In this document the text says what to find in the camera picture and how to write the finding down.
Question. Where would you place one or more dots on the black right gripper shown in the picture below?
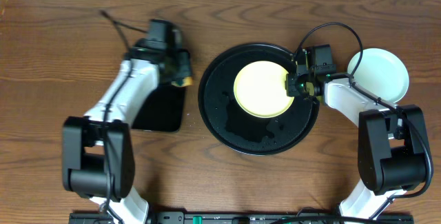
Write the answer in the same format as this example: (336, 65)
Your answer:
(293, 84)

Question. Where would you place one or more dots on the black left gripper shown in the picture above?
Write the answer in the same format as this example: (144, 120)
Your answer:
(184, 67)

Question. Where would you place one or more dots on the yellow plate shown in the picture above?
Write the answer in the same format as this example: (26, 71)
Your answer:
(259, 89)

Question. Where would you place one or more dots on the light blue plate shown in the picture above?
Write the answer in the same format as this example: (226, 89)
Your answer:
(383, 73)

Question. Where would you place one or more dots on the green yellow sponge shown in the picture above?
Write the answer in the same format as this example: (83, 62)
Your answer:
(182, 82)

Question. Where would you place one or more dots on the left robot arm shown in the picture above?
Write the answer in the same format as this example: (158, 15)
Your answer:
(97, 152)

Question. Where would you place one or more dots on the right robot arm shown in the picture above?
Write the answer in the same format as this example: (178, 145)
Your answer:
(394, 158)

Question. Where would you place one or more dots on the black rectangular tray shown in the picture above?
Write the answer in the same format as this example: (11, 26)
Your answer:
(162, 110)

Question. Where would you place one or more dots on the black round tray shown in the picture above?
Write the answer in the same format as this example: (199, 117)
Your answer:
(241, 131)

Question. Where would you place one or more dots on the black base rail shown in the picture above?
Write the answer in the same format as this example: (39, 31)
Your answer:
(200, 218)

